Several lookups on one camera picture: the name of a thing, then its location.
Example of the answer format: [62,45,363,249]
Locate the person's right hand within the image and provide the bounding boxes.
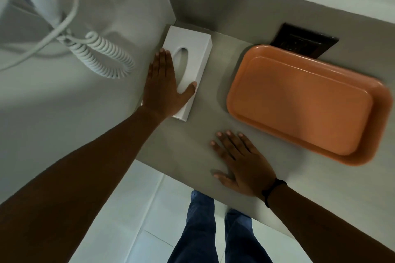
[210,130,278,201]

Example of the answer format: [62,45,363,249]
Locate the black wristband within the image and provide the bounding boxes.
[261,179,288,208]

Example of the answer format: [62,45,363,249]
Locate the person's left forearm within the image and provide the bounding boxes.
[0,107,165,263]

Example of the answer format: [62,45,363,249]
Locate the white coiled cord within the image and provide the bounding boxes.
[0,0,136,79]

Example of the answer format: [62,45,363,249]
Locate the person's right forearm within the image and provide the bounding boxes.
[266,184,395,263]

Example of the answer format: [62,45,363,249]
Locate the person's left hand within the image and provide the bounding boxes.
[141,48,198,122]

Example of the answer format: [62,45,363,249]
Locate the black wall socket plate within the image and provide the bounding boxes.
[270,23,339,59]

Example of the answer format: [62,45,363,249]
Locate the orange plastic tray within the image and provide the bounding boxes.
[226,44,393,167]

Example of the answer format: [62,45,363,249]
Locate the white tissue box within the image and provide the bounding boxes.
[141,25,214,122]

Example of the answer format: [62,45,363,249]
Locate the person's blue jeans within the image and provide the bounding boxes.
[167,190,274,263]

